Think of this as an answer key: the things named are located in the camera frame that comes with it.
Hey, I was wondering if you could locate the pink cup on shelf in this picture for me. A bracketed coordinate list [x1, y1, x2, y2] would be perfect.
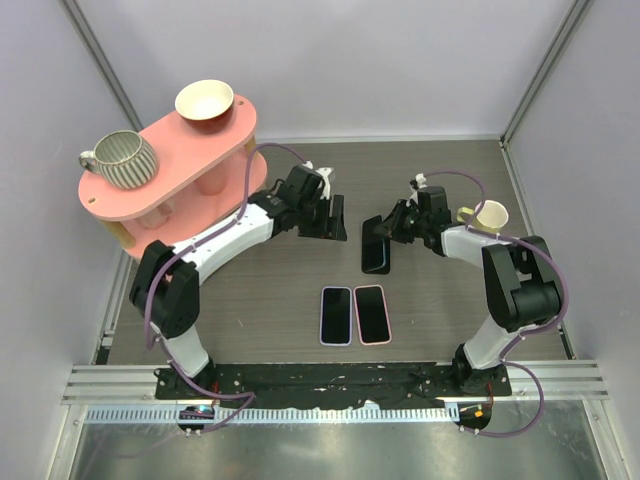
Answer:
[195, 168, 228, 196]

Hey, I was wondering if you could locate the white slotted cable duct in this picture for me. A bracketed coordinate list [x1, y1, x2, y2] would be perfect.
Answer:
[84, 403, 459, 425]

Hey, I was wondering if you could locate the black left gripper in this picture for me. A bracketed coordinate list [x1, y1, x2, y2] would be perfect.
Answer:
[296, 193, 346, 240]

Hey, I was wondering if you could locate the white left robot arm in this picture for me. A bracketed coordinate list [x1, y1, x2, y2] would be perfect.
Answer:
[129, 165, 347, 399]

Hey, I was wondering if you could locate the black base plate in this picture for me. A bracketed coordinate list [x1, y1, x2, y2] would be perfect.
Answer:
[154, 360, 514, 407]

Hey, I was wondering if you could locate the pink three-tier shelf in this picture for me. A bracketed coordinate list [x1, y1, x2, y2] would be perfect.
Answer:
[78, 95, 257, 259]

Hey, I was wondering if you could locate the clear glass cup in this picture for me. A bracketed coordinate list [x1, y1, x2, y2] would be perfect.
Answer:
[137, 198, 175, 230]

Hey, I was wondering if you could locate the pink phone case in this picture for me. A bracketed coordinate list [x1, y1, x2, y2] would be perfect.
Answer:
[352, 283, 393, 347]

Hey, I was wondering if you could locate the grey striped mug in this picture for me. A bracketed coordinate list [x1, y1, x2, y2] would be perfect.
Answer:
[78, 130, 158, 190]

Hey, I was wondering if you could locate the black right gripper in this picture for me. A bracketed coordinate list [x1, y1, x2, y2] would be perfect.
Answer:
[374, 199, 428, 244]

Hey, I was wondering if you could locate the yellow mug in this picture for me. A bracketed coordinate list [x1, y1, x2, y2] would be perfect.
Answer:
[456, 200, 509, 234]

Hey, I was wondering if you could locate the red bowl white inside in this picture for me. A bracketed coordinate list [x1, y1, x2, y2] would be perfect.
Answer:
[174, 79, 235, 133]

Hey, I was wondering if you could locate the lilac phone case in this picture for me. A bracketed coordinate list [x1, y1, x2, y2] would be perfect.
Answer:
[319, 285, 355, 347]

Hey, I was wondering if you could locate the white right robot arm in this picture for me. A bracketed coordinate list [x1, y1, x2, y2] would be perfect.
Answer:
[373, 186, 565, 395]

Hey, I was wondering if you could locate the teal-edged black phone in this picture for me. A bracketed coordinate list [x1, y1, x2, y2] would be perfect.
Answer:
[361, 232, 388, 273]

